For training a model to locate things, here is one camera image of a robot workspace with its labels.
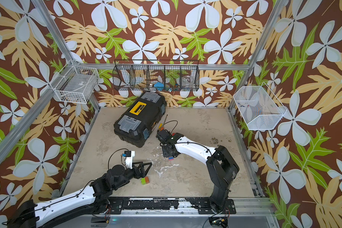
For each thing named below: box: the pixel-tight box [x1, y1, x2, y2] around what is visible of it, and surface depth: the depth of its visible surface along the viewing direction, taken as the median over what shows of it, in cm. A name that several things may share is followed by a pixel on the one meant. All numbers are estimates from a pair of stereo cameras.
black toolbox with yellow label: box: [113, 90, 167, 148], surface depth 93 cm
